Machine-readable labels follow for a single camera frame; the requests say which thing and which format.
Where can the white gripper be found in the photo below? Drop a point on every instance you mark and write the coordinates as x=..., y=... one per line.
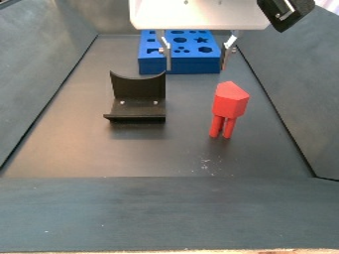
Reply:
x=200, y=15

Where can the red three prong object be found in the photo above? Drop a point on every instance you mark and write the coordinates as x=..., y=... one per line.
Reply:
x=230, y=106

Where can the blue shape sorting board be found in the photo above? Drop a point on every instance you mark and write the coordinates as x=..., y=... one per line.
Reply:
x=194, y=48

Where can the black curved holder stand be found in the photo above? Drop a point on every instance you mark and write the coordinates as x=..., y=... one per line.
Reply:
x=140, y=99

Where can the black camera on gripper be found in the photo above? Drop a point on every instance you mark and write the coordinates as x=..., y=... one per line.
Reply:
x=285, y=12

